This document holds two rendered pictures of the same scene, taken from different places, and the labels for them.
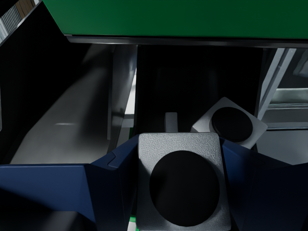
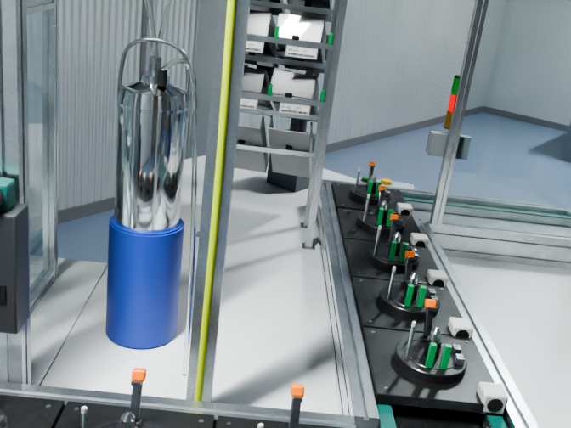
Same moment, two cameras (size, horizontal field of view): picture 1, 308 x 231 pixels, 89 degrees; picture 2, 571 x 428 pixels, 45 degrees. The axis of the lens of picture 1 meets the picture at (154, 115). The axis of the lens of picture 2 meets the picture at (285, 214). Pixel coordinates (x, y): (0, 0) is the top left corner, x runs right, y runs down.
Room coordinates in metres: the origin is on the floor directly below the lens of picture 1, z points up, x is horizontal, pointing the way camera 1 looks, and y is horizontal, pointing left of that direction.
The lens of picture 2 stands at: (2.30, 0.07, 1.69)
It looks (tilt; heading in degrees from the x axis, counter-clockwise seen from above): 20 degrees down; 179
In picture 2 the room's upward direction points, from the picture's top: 7 degrees clockwise
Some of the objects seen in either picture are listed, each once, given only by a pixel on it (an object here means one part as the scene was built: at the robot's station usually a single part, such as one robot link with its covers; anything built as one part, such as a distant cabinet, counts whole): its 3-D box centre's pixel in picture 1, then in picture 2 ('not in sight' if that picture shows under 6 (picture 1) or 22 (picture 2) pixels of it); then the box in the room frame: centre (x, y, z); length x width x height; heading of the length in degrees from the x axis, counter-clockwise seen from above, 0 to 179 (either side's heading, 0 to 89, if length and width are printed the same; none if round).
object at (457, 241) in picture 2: not in sight; (456, 227); (0.14, 0.69, 0.91); 0.84 x 0.28 x 0.10; 92
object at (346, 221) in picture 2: not in sight; (382, 212); (0.38, 0.39, 1.01); 0.24 x 0.24 x 0.13; 2
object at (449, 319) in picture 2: not in sight; (411, 288); (0.87, 0.41, 1.01); 0.24 x 0.24 x 0.13; 2
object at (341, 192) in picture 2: not in sight; (370, 199); (0.13, 0.39, 0.96); 0.24 x 0.24 x 0.02; 2
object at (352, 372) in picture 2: not in sight; (387, 277); (0.61, 0.40, 0.91); 1.24 x 0.33 x 0.10; 2
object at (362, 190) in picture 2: not in sight; (370, 194); (0.13, 0.39, 0.98); 0.14 x 0.14 x 0.02
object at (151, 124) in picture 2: not in sight; (151, 133); (0.94, -0.19, 1.32); 0.14 x 0.14 x 0.38
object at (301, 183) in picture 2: not in sight; (294, 159); (-0.26, 0.13, 0.96); 0.14 x 0.14 x 0.20; 54
